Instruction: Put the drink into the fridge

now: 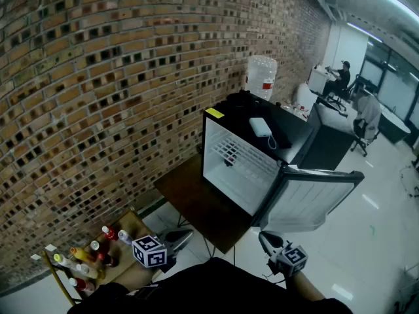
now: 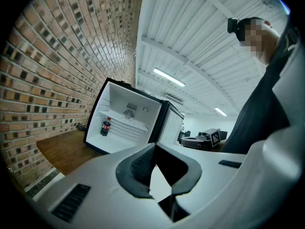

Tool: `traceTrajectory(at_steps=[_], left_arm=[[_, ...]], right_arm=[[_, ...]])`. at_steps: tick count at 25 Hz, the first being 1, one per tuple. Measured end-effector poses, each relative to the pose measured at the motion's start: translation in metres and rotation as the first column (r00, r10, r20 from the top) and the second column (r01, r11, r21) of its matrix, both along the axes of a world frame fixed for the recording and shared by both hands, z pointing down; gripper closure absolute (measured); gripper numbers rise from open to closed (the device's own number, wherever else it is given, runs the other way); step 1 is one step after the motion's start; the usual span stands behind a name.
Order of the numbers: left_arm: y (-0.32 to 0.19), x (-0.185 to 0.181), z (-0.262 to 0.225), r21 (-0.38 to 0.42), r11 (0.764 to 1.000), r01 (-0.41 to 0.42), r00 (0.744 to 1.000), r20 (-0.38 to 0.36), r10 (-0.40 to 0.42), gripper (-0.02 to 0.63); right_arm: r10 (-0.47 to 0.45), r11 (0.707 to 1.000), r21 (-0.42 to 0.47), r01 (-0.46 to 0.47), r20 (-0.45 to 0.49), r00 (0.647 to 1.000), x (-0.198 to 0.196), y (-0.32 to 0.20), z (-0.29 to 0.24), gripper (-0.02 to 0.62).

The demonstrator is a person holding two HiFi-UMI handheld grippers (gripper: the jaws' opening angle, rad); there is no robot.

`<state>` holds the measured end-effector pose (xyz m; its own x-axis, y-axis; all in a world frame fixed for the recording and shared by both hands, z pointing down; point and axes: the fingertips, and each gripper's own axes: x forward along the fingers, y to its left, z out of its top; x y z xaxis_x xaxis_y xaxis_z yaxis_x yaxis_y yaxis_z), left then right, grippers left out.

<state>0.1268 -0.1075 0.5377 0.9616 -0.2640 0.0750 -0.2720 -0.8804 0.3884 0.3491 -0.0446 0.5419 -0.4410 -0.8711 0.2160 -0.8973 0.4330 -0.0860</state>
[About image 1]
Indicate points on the small black object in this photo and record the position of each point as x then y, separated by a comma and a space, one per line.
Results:
228, 162

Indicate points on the large clear water jug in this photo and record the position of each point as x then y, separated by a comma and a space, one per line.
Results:
262, 77

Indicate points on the white wall outlet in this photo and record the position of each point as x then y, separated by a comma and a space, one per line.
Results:
51, 248
35, 257

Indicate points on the black office chair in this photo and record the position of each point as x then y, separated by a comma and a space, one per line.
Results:
340, 98

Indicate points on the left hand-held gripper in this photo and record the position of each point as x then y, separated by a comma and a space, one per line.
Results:
149, 252

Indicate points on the white cabinet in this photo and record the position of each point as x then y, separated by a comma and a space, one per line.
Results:
317, 80

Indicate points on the short ceiling light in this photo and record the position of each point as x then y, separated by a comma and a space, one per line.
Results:
363, 31

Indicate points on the person's right forearm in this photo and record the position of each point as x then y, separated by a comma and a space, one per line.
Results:
306, 286

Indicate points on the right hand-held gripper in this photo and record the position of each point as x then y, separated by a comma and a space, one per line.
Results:
293, 260

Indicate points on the white plastic bag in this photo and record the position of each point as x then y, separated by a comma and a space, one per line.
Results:
304, 95

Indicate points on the black low desk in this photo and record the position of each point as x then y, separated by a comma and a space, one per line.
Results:
394, 128

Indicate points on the white power bank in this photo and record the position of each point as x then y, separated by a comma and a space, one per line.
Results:
260, 128

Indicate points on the white bottle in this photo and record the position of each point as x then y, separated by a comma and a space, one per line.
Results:
63, 261

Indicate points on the dark brown side table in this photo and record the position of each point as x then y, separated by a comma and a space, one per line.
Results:
196, 201

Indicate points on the black mini fridge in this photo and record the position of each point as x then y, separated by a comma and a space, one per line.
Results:
301, 201

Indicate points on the person's black clothing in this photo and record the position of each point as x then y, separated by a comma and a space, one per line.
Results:
212, 289

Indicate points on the office chair with jacket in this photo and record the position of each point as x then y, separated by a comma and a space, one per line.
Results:
361, 132

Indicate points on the wooden cart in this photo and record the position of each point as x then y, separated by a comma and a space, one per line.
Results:
131, 273

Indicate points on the grey jacket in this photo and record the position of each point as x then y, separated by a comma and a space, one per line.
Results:
370, 113

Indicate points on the yellow sticker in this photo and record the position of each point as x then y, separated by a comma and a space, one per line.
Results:
214, 112

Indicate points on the clear plastic bottle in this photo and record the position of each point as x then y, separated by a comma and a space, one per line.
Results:
86, 270

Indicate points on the black desk grey top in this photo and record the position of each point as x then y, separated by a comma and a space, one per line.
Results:
330, 142

